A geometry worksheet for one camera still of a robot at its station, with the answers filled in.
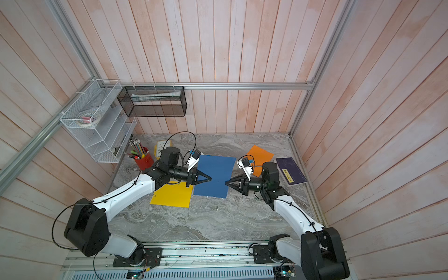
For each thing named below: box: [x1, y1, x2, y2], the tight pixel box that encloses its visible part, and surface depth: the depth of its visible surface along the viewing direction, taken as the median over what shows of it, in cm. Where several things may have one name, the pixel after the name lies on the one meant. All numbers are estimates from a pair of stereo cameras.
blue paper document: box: [193, 154, 237, 199], surface depth 74 cm
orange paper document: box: [246, 144, 275, 178], surface depth 113 cm
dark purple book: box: [276, 156, 308, 186], surface depth 105 cm
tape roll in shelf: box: [77, 111, 101, 127], surface depth 75 cm
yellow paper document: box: [149, 180, 194, 209], surface depth 90 cm
